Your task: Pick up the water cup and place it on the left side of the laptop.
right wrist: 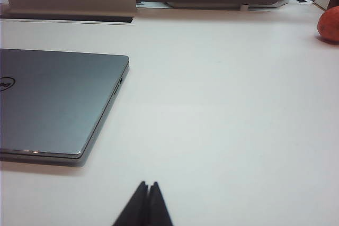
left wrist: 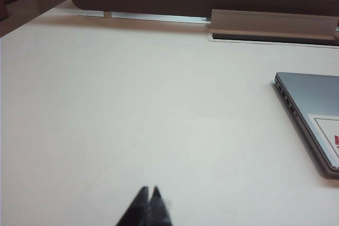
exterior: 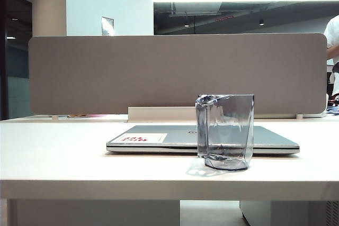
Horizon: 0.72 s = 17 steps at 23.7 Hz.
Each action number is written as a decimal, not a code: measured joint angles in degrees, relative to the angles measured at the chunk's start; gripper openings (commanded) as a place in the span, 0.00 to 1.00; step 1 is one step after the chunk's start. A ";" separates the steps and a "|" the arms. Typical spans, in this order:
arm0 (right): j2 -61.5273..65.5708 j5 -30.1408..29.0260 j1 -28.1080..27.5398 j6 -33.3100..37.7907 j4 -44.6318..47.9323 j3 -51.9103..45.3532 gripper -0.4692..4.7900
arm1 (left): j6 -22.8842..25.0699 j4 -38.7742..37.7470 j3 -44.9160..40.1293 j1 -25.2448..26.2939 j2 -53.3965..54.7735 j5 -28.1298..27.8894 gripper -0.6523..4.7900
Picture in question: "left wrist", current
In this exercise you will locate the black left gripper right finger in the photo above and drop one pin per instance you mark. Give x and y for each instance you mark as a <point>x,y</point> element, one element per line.
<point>159,210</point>

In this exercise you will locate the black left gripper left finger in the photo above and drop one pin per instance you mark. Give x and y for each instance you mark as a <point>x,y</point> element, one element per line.
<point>137,210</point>

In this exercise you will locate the silver Dell laptop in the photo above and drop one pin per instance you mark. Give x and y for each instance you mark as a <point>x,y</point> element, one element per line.
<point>312,96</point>

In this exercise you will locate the white sticker with red print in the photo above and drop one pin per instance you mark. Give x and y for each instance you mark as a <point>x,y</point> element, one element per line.
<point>328,128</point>

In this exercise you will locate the aluminium partition rail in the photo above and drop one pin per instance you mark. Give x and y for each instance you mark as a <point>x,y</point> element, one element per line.
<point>159,17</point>

